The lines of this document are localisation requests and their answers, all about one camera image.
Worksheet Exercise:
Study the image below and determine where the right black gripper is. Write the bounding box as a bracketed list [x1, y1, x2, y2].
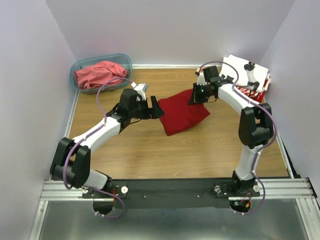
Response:
[189, 82, 213, 106]

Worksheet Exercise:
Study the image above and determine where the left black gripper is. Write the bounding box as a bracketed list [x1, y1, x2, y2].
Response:
[129, 96, 165, 120]

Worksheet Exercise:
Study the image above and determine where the dark red t shirt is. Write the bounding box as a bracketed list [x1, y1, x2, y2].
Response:
[158, 89, 210, 136]

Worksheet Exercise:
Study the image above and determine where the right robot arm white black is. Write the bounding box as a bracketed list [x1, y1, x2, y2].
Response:
[188, 65, 275, 197]

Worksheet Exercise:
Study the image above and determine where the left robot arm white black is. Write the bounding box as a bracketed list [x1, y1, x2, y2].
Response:
[49, 88, 165, 198]

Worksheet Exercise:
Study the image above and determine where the folded white printed t shirt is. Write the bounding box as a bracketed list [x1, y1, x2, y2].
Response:
[220, 54, 269, 93]

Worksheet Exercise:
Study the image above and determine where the folded red printed t shirt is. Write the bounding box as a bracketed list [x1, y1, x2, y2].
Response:
[236, 78, 271, 103]

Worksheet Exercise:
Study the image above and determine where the pink t shirt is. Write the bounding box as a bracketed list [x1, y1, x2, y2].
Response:
[73, 61, 128, 90]

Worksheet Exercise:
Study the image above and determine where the teal plastic bin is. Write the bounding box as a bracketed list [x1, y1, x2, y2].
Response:
[69, 53, 133, 95]

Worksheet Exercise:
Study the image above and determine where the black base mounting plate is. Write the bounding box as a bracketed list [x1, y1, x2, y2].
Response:
[82, 177, 263, 214]

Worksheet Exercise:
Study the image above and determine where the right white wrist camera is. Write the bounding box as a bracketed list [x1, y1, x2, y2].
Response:
[195, 68, 207, 86]

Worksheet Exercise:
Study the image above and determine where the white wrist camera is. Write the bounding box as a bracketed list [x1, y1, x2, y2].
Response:
[195, 68, 207, 86]
[130, 82, 148, 101]

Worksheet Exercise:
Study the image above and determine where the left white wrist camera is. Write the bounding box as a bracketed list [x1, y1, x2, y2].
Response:
[130, 82, 148, 101]

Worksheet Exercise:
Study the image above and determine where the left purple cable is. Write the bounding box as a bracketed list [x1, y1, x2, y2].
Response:
[62, 77, 137, 219]

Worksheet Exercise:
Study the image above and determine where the aluminium extrusion frame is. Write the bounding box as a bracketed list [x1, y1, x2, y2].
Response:
[30, 101, 320, 240]

